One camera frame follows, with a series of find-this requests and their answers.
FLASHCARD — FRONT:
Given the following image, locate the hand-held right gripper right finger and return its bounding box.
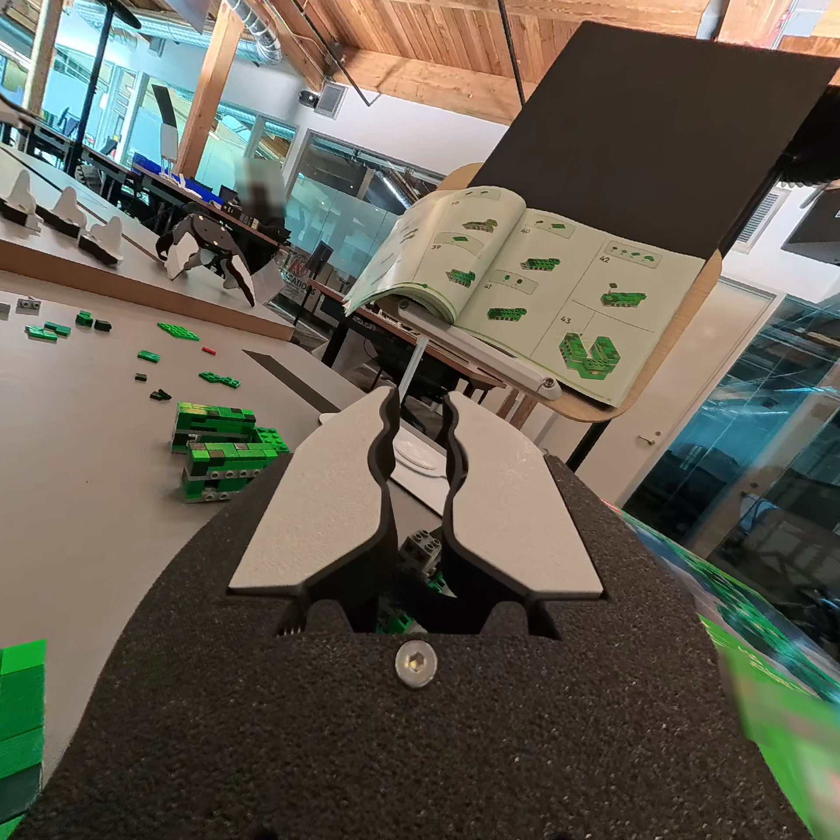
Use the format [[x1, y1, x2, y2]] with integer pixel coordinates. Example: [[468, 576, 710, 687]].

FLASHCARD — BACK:
[[440, 392, 604, 635]]

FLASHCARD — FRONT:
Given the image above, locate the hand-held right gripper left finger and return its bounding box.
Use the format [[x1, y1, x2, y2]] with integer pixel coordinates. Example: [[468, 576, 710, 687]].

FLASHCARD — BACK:
[[227, 386, 401, 632]]

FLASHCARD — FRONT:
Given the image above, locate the grey desk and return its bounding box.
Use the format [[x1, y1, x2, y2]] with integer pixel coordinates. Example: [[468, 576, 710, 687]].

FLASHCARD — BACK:
[[0, 268, 409, 788]]

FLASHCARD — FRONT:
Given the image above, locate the green and grey brick assembly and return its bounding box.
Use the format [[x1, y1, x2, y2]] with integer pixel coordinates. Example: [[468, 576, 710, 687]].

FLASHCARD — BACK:
[[184, 427, 290, 504], [170, 401, 258, 455]]

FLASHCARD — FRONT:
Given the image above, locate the white door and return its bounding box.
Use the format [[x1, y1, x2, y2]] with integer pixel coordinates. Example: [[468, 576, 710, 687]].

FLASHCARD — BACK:
[[576, 276, 777, 527]]

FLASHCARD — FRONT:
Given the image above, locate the green brick instruction booklet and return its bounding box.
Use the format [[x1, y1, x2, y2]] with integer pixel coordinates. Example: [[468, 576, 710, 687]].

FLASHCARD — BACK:
[[343, 185, 707, 405]]

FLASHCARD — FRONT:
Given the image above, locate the scatter of loose bricks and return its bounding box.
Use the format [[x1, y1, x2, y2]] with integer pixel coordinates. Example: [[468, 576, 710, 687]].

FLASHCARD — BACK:
[[0, 297, 242, 403]]

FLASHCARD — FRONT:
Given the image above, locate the green pixel print box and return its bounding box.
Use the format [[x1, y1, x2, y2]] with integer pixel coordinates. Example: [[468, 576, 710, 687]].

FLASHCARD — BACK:
[[620, 505, 840, 840]]

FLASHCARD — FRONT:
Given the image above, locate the wood-edged neighbouring table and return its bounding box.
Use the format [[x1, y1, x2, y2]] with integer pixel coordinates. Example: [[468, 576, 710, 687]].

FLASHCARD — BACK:
[[0, 143, 296, 343]]

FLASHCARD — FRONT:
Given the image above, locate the spare black gripper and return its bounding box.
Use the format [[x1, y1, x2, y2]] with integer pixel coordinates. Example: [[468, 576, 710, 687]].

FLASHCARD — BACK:
[[155, 212, 258, 308]]

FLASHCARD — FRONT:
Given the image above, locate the white and black finger part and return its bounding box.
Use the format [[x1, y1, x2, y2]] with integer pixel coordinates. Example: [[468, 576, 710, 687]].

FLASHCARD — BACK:
[[78, 216, 125, 267], [0, 168, 42, 232], [42, 186, 88, 238]]

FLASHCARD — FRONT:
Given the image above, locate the large green brick block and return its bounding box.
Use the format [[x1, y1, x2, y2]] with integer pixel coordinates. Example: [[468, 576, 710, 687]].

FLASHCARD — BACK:
[[0, 639, 49, 840]]

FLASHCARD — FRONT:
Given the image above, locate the tall black pole stand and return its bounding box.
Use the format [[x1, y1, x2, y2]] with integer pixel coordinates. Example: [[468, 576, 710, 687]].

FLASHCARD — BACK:
[[74, 0, 143, 175]]

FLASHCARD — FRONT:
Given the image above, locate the black wall screen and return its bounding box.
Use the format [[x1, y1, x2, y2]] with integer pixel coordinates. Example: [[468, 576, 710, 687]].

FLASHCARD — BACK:
[[780, 180, 840, 267]]

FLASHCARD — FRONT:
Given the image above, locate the silver ceiling duct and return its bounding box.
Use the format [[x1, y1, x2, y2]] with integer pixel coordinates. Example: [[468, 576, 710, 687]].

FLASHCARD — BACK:
[[220, 0, 284, 64]]

